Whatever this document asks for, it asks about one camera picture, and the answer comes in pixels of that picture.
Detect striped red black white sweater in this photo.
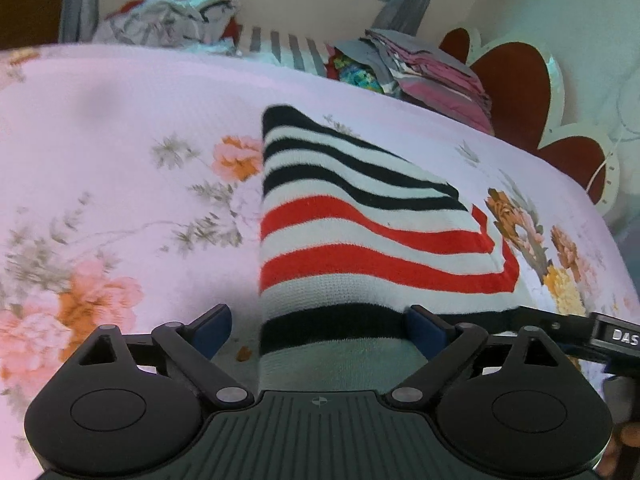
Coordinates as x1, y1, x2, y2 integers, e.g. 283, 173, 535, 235
259, 105, 533, 392

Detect stack of folded pink clothes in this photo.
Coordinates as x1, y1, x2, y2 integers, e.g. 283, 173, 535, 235
328, 28, 494, 134

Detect crumpled grey white clothes pile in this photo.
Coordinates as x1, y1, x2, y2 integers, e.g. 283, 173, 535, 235
91, 0, 239, 55

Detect pink floral bedsheet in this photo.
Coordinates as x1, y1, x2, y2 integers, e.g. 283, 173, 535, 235
1, 44, 639, 479

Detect red white scalloped headboard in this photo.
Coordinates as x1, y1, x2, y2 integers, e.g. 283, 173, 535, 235
439, 27, 620, 214

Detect colourful patterned cloth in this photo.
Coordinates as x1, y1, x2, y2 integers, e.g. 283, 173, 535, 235
326, 52, 384, 94

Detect grey white striped cloth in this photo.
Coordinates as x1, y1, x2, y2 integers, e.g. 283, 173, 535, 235
238, 24, 329, 78

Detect left grey curtain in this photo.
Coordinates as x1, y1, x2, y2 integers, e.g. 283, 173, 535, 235
58, 0, 100, 44

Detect dark wooden door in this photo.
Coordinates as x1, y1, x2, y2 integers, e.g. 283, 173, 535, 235
0, 0, 63, 50

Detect white hanging cable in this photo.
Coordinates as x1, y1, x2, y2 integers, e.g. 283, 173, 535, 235
584, 79, 640, 196

